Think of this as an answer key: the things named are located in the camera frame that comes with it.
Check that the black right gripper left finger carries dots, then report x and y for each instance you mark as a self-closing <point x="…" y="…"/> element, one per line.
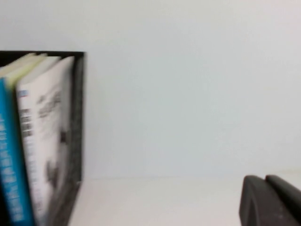
<point x="256" y="207"/>

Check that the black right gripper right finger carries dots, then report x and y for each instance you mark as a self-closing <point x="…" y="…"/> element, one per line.
<point x="289" y="190"/>

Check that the white car suspension book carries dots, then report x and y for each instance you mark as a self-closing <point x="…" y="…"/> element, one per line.
<point x="47" y="122"/>

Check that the black plastic book stand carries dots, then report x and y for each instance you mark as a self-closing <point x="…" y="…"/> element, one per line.
<point x="77" y="141"/>

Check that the thick blue spine book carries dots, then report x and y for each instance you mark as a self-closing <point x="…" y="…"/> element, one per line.
<point x="11" y="153"/>

